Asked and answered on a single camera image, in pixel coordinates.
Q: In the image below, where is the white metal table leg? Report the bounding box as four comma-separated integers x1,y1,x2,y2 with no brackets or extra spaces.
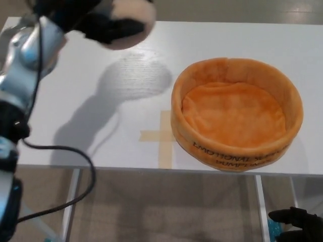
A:
254,174,270,242
61,168,83,239
289,175,304,211

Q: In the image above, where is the teal patterned object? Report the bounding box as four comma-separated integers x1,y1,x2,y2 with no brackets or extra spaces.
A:
268,218,282,242

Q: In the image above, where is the beige long tape strip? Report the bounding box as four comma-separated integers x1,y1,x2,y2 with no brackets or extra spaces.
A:
157,110,175,169

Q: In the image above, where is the orange plush round basket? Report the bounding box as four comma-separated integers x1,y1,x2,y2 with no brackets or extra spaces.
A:
171,56,304,173

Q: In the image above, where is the blue-grey metal frame bar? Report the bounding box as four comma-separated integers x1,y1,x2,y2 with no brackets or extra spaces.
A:
17,201,52,242

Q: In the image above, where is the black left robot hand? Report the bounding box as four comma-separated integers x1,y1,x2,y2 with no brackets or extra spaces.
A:
35,0,149,46

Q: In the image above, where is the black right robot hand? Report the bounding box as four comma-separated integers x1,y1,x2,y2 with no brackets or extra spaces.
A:
267,206,323,242

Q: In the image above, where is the beige short tape strip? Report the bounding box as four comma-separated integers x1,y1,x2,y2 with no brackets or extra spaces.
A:
139,130,177,143

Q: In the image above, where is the pink round plush toy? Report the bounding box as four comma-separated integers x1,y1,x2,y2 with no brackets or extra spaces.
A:
103,0,156,51

